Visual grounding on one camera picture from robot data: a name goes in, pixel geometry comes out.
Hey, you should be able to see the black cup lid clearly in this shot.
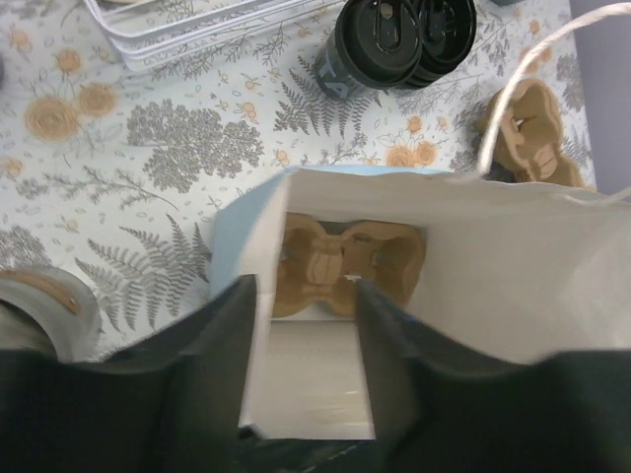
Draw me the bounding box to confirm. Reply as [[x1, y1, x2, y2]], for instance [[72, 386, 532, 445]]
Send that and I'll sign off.
[[334, 1, 422, 90]]

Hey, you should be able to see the black takeout coffee cup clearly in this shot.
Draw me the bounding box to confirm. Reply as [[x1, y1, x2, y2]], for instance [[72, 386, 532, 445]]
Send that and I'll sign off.
[[314, 33, 366, 101]]

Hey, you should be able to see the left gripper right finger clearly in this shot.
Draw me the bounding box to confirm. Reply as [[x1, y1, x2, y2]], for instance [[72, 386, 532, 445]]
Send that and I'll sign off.
[[355, 282, 630, 472]]

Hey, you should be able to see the grey straw holder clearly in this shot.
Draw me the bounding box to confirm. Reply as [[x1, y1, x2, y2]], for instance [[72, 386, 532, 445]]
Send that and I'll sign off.
[[1, 266, 101, 363]]

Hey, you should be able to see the light blue paper bag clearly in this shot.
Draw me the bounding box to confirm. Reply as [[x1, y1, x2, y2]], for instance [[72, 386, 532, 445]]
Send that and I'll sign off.
[[209, 0, 631, 442]]

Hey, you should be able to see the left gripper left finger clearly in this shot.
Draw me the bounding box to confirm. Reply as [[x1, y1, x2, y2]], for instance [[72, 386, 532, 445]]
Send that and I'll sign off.
[[1, 275, 257, 472]]

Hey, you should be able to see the single cardboard cup carrier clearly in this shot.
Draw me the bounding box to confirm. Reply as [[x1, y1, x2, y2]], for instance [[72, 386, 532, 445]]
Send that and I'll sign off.
[[272, 213, 426, 318]]

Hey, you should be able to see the floral table mat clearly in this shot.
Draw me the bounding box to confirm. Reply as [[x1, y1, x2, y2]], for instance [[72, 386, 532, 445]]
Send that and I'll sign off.
[[1, 1, 571, 353]]

